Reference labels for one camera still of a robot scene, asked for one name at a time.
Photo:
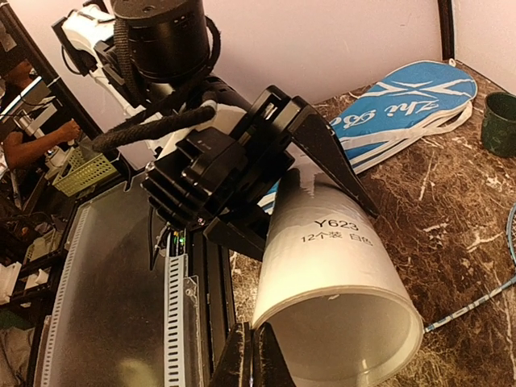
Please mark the blue racket bag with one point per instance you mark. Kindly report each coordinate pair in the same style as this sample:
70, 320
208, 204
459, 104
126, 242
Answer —
415, 101

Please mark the white slotted cable duct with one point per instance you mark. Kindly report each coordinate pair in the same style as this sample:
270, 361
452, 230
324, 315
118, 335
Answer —
182, 336

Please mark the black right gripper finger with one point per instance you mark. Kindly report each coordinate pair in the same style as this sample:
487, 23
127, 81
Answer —
252, 358

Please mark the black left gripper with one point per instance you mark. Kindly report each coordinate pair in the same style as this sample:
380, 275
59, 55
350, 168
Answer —
219, 171

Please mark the white shuttlecock tube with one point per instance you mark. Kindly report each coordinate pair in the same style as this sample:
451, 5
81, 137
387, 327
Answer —
329, 290

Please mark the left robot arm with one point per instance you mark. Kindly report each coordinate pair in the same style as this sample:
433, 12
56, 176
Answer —
158, 57

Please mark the dark green cup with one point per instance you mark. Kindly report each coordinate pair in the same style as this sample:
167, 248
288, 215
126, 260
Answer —
498, 125

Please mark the green plastic basket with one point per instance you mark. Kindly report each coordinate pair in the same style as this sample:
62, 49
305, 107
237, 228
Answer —
81, 171

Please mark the person in background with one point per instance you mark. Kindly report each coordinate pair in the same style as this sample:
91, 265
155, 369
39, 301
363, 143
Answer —
24, 146

